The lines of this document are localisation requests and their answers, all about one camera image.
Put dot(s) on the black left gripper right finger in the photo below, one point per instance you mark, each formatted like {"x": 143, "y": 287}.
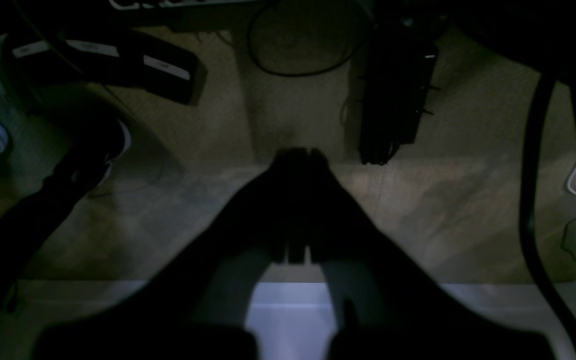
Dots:
{"x": 386, "y": 306}

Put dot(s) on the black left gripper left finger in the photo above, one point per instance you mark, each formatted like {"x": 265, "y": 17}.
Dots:
{"x": 195, "y": 307}

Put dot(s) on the black power strip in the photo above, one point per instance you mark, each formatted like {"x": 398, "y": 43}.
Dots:
{"x": 399, "y": 70}

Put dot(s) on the black device with white labels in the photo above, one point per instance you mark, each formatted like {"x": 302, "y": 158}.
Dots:
{"x": 50, "y": 54}

